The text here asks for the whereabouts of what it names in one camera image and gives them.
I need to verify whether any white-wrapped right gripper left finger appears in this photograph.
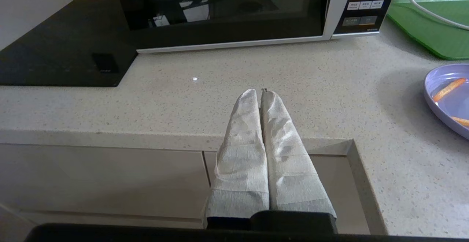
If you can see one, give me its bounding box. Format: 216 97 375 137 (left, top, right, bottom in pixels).
203 89 270 230

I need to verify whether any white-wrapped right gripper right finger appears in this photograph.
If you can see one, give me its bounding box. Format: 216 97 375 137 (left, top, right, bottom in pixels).
260 90 337 223

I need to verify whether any purple plate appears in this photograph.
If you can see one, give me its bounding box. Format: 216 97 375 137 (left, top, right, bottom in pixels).
424 64 469 140

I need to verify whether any silver microwave oven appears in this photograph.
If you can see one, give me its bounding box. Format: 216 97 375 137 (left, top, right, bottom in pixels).
111 0 402 54

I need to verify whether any white cabinet drawer front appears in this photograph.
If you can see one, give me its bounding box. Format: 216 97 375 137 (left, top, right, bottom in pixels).
0 143 211 220
203 150 371 235

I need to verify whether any green plastic tray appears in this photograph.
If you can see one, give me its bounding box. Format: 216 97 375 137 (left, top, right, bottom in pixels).
387 0 469 60

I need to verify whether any black induction cooktop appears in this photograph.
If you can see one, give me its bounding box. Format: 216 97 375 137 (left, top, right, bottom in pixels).
0 0 139 88

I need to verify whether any white power cable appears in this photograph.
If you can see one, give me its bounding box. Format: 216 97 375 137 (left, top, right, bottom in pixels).
401 0 469 31

